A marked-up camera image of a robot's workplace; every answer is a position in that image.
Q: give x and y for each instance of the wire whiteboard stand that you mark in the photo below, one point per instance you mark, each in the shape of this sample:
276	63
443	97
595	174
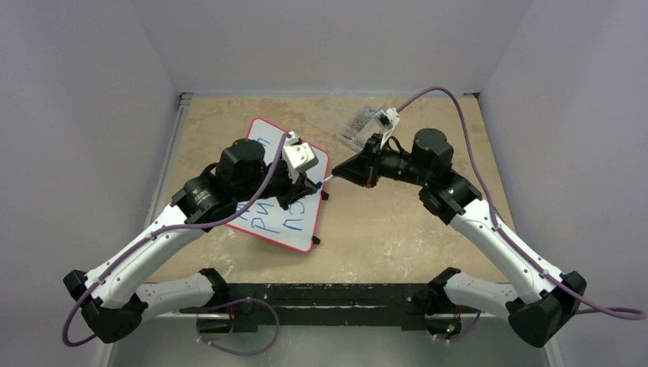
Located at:
324	197

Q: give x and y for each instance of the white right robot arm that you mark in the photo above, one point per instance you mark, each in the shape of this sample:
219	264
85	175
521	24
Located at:
536	303

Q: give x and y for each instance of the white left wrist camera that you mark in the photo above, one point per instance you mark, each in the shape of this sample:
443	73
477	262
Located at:
298	154

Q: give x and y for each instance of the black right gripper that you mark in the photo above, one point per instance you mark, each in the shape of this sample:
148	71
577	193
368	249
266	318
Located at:
373	161

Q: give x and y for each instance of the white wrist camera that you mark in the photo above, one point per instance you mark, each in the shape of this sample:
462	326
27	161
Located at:
298	154
388	119

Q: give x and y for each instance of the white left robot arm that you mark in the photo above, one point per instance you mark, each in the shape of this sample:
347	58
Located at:
222	192

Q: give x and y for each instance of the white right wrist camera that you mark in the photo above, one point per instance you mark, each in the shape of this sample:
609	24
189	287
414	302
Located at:
388	119

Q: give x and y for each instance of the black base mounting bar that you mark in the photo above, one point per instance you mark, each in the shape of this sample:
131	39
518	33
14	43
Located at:
410	307

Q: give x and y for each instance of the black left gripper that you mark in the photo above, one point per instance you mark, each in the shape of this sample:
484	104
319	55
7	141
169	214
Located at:
295	191

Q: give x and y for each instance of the red framed whiteboard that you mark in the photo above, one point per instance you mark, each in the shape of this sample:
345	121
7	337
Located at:
293	228

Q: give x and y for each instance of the aluminium front frame rail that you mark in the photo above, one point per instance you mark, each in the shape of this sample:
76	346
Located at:
127	304

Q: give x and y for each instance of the clear plastic screw box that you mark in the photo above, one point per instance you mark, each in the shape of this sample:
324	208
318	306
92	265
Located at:
360	127

